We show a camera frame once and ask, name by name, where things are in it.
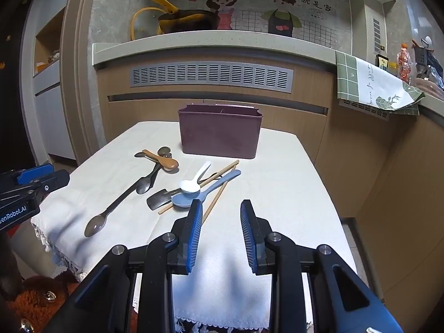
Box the red chili bottle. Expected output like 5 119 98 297
397 43 413 84

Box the light blue plastic spoon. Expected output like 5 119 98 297
171 170 241 211

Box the long grey vent grille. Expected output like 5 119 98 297
130 60 293 92

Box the cartoon wall sticker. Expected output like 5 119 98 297
177 0 349 47

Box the pink plastic basket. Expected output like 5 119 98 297
413 78 444 99

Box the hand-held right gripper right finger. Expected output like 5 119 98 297
240 199 405 333

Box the orange fuzzy cloth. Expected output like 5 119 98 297
12 274 87 333

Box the dark utensil basket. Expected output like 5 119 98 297
412 36 439 77

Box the wooden chopstick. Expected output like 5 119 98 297
158 160 240 215
201 180 229 224

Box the white plastic spoon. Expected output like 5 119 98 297
179 161 212 194

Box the yellow-handled wok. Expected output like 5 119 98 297
146 0 220 34

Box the green checked towel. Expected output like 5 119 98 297
335 50 425 116

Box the white tablecloth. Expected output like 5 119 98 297
31 121 358 330

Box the long dark metal spoon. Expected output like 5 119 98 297
84 180 146 238

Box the yellow-rimmed glass lid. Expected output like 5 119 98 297
130 7 163 40

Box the short grey vent grille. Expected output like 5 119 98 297
338 98 391 121

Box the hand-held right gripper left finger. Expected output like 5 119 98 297
42 199 203 333

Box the brown wooden spoon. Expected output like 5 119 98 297
142 149 180 171

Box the purple plastic utensil holder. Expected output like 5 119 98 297
178 103 263 160

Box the black square scoop spoon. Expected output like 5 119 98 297
146 187 183 211

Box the person's left forearm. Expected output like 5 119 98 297
0 231 21 299

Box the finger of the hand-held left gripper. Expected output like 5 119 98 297
31 170 70 195
16 164 54 185

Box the dark door with small stickers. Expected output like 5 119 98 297
0 0 39 174

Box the white shelf cabinet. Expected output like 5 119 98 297
33 5 79 162

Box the wooden counter cabinet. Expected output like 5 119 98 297
97 57 444 320

